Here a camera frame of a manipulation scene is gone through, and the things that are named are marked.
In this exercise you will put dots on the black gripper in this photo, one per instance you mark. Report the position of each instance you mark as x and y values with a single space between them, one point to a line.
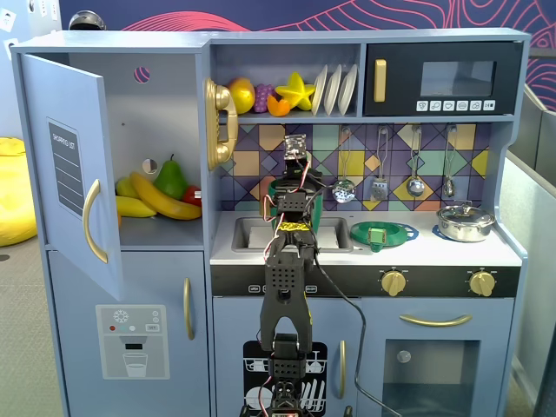
295 170

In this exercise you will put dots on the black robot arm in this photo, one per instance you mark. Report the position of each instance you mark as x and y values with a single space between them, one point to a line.
282 278

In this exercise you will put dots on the blue cabinet door shopping list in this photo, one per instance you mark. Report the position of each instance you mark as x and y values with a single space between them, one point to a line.
43 91

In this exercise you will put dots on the green toy pot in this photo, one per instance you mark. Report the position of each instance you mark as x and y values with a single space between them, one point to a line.
316 213

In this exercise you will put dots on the metal toy skimmer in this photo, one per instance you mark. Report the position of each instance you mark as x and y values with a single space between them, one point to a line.
344 192

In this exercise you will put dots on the grey toy sink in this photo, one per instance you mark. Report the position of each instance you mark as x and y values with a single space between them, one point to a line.
252 234

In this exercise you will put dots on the orange toy fruit slice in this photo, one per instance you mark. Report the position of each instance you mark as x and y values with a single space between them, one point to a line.
278 107

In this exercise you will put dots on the metal toy slotted spatula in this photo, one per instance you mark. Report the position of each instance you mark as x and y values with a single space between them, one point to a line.
379 189

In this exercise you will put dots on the purple toy grapes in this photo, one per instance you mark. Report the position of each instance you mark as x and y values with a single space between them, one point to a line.
262 97

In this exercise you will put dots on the yellow toy starfruit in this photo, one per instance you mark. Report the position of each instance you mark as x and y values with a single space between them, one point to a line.
296 90

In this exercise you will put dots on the small green block toy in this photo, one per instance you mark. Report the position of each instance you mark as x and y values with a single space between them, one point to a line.
377 235

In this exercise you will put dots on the white toy plate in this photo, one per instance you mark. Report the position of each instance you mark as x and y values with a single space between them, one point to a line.
347 89
332 90
319 91

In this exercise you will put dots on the gold toy telephone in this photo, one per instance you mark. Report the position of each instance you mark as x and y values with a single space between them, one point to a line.
215 130

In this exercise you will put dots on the red toy tomato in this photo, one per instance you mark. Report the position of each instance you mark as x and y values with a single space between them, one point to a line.
191 196

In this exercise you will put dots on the yellow orange toy mango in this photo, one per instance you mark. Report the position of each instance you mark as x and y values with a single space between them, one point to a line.
241 93

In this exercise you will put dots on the metal toy ladle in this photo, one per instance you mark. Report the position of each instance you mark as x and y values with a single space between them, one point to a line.
415 187

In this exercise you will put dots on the green toy pear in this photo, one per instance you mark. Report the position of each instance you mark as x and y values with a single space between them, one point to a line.
171 180

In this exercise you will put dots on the large yellow toy banana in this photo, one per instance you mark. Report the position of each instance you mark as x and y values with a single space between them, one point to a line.
165 204

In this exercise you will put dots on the gold stove knob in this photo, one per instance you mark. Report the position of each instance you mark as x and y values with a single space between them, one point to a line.
393 282
481 283

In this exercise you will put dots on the blue toy kitchen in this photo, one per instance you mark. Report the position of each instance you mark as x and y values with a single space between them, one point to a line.
304 35

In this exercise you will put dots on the blue dishwasher door with sticker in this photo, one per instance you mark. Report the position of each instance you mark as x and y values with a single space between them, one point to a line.
234 321

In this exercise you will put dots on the metal toy spoon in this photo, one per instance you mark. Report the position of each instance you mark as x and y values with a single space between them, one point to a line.
448 187

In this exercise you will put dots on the small yellow toy banana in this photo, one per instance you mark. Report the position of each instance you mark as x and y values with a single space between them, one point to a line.
130 207

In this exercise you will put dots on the yellow toy lemon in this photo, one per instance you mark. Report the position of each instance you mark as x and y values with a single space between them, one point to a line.
123 187

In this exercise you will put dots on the steel toy pot with lid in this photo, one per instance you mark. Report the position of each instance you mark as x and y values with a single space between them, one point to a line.
465 226

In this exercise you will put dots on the black toy microwave door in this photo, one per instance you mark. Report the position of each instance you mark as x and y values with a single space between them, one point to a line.
508 78

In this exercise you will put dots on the blue fridge door with dispenser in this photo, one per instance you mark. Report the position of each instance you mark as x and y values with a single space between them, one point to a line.
78 282

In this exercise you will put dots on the grey office partition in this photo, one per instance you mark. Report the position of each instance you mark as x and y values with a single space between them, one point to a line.
536 195

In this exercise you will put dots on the black round helmet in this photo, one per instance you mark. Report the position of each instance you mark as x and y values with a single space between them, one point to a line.
87 21

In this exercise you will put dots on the blue oven door with window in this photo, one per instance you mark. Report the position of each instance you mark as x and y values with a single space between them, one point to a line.
491 369

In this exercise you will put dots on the yellow beanbag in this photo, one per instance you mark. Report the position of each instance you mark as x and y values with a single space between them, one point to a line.
13 191

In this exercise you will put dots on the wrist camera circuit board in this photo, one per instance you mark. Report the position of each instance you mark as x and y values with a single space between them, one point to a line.
295 145

